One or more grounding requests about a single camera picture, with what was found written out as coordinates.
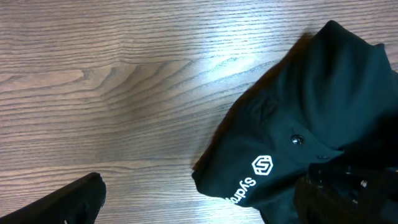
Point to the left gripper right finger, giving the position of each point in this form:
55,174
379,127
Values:
337,194

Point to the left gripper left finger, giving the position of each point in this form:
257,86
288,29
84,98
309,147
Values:
76,203

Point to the black t-shirt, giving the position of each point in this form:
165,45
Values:
332,102

